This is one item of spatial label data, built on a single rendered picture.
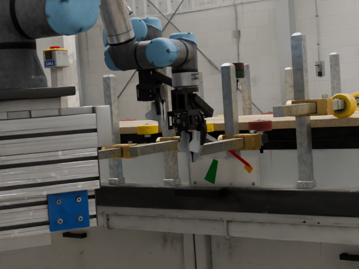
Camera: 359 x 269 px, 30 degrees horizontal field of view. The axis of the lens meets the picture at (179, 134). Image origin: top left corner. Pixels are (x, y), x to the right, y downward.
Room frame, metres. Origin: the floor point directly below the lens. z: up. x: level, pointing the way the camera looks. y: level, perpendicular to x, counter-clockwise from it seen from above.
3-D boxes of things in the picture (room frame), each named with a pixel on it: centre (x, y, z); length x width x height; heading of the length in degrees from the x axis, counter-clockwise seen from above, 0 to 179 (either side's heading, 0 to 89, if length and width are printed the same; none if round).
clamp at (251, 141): (2.17, -0.19, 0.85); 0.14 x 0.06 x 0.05; 56
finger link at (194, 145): (1.89, -0.04, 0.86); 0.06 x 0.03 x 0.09; 146
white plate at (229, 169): (2.18, -0.13, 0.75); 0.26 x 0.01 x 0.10; 56
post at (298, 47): (2.04, -0.38, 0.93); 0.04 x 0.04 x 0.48; 56
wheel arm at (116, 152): (2.41, 0.23, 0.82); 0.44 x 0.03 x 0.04; 146
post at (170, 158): (2.32, 0.04, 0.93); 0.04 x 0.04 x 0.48; 56
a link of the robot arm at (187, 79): (1.90, -0.03, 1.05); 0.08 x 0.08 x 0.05
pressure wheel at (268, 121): (2.26, -0.27, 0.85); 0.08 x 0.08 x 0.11
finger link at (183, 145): (1.90, -0.01, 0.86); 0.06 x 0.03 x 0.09; 146
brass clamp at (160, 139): (2.31, 0.02, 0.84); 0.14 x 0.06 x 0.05; 56
